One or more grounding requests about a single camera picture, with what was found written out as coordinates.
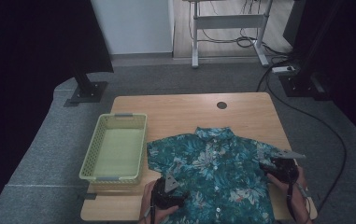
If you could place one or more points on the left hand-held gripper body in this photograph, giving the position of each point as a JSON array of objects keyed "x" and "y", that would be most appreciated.
[{"x": 170, "y": 183}]

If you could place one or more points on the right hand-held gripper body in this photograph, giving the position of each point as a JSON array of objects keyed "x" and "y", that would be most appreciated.
[{"x": 286, "y": 169}]

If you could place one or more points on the teal floral shirt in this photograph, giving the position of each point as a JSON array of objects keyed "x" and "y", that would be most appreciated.
[{"x": 216, "y": 174}]

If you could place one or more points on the green plastic basket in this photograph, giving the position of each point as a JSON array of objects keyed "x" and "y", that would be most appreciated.
[{"x": 89, "y": 161}]

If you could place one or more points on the person's right hand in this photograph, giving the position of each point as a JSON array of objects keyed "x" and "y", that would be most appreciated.
[{"x": 300, "y": 186}]

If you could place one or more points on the person's left hand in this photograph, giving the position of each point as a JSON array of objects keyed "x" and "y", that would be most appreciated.
[{"x": 147, "y": 199}]

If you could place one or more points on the grey tape strip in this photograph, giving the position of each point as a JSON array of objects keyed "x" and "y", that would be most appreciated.
[{"x": 90, "y": 196}]

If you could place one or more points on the black stand base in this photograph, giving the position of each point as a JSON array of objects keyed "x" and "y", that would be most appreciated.
[
  {"x": 88, "y": 91},
  {"x": 300, "y": 87}
]

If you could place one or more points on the white power strip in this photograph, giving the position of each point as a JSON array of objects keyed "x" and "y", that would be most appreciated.
[{"x": 283, "y": 69}]

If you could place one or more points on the black curtain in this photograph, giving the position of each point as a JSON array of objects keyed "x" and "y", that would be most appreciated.
[
  {"x": 41, "y": 31},
  {"x": 353, "y": 46}
]

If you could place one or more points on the white desk frame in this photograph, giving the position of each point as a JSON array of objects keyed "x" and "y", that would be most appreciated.
[{"x": 228, "y": 21}]

